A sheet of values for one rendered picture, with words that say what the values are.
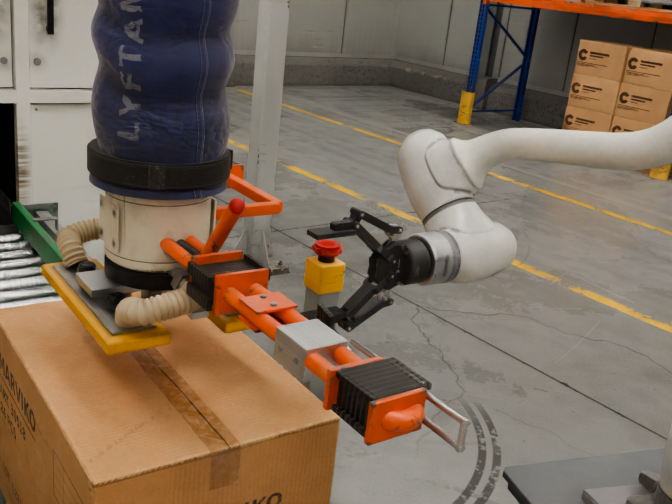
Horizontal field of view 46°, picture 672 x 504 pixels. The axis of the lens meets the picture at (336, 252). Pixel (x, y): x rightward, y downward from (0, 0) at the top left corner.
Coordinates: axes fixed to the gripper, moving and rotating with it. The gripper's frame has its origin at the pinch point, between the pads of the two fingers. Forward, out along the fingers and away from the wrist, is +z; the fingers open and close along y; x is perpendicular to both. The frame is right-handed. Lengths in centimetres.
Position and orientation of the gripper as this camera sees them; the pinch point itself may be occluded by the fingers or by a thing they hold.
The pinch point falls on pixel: (314, 276)
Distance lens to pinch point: 119.6
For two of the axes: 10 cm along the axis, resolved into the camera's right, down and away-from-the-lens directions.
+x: -5.7, -3.2, 7.6
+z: -8.2, 1.1, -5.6
